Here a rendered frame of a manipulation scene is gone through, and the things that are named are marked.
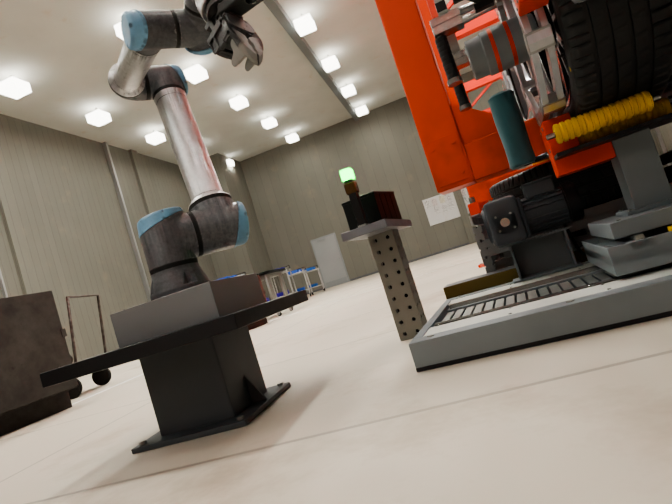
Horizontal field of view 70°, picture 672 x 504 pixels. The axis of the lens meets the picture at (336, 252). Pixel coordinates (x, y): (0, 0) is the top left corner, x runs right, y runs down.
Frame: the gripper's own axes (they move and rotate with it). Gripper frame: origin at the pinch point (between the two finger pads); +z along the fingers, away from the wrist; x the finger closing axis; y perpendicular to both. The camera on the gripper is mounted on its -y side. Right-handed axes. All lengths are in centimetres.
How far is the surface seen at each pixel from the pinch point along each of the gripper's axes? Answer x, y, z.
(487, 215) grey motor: -106, 14, 25
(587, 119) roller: -80, -32, 31
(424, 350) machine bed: -45, 30, 63
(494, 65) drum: -80, -24, -3
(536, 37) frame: -63, -38, 11
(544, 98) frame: -76, -28, 19
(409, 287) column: -88, 49, 33
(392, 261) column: -85, 48, 21
